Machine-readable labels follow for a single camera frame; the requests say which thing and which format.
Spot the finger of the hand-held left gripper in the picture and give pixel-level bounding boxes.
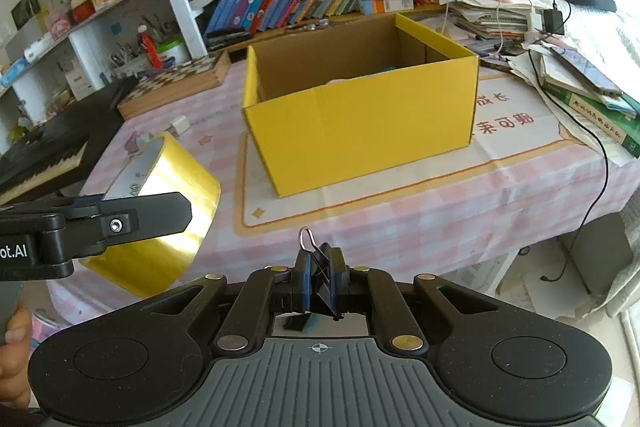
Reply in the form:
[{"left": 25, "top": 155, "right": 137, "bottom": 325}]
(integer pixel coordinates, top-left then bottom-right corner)
[{"left": 65, "top": 192, "right": 193, "bottom": 258}]

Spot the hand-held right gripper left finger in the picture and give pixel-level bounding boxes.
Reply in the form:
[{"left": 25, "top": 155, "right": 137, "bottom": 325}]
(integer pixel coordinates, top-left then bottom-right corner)
[{"left": 142, "top": 249, "right": 313, "bottom": 355}]

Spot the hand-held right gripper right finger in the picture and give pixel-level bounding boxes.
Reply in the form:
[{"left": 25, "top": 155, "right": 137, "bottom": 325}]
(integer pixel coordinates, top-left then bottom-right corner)
[{"left": 327, "top": 247, "right": 501, "bottom": 353}]

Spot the black binder clip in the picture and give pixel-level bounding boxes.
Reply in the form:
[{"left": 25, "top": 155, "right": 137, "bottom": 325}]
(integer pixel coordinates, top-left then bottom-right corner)
[{"left": 298, "top": 227, "right": 346, "bottom": 320}]

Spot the yellow tape roll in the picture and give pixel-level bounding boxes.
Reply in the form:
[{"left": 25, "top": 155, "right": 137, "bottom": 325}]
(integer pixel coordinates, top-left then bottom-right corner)
[{"left": 80, "top": 132, "right": 222, "bottom": 299}]

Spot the yellow cardboard box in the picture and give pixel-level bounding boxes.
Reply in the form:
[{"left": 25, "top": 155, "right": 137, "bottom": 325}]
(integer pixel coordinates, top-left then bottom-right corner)
[{"left": 242, "top": 12, "right": 481, "bottom": 198}]

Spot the person's left hand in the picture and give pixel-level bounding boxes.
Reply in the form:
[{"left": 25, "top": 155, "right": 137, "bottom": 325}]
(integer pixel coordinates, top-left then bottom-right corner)
[{"left": 0, "top": 307, "right": 33, "bottom": 410}]

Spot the pink checked tablecloth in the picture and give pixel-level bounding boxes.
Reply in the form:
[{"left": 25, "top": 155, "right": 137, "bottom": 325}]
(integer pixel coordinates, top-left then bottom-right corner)
[{"left": 47, "top": 27, "right": 640, "bottom": 323}]

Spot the black piano keyboard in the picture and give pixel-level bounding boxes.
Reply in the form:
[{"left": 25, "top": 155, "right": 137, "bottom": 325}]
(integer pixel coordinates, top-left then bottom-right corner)
[{"left": 0, "top": 77, "right": 138, "bottom": 208}]

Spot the wooden chessboard box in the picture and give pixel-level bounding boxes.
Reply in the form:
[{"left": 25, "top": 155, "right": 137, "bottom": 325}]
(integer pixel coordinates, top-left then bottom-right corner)
[{"left": 116, "top": 52, "right": 232, "bottom": 120}]

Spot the green lidded jar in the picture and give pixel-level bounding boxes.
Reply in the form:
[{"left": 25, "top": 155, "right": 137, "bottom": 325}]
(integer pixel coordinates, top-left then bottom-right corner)
[{"left": 157, "top": 38, "right": 191, "bottom": 68}]

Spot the red bottle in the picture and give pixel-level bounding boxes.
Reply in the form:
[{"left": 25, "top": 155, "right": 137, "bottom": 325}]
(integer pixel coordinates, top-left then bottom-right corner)
[{"left": 140, "top": 26, "right": 163, "bottom": 68}]

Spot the black stapler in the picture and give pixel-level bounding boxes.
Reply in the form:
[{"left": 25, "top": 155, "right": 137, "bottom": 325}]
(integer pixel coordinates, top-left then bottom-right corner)
[{"left": 205, "top": 29, "right": 253, "bottom": 50}]

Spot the red and white figurine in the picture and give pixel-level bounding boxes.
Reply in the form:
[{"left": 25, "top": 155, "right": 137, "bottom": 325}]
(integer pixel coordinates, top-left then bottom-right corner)
[{"left": 70, "top": 0, "right": 96, "bottom": 25}]

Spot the pile of pens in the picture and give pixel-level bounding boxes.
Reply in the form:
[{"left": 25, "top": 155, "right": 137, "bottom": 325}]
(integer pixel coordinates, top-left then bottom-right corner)
[{"left": 470, "top": 34, "right": 523, "bottom": 70}]

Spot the orange and white small box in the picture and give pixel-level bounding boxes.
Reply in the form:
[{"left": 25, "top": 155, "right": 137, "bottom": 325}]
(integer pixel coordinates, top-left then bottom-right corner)
[{"left": 359, "top": 0, "right": 416, "bottom": 15}]

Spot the stack of papers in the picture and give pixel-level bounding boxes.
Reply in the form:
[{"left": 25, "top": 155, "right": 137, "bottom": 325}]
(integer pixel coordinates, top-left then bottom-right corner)
[{"left": 447, "top": 0, "right": 546, "bottom": 40}]

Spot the thick green book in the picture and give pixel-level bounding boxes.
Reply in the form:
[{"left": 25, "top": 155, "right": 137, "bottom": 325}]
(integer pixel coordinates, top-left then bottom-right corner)
[{"left": 542, "top": 84, "right": 640, "bottom": 158}]

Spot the dark smartphone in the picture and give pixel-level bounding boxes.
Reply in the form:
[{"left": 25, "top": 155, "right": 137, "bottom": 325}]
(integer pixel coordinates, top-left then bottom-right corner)
[{"left": 550, "top": 47, "right": 623, "bottom": 96}]

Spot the black charger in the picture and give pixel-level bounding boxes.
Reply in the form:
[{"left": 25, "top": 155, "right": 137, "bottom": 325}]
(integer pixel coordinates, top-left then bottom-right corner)
[{"left": 544, "top": 9, "right": 566, "bottom": 35}]

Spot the black cable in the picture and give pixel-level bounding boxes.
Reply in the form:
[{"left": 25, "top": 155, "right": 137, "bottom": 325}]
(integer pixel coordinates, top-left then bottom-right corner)
[{"left": 527, "top": 0, "right": 611, "bottom": 283}]

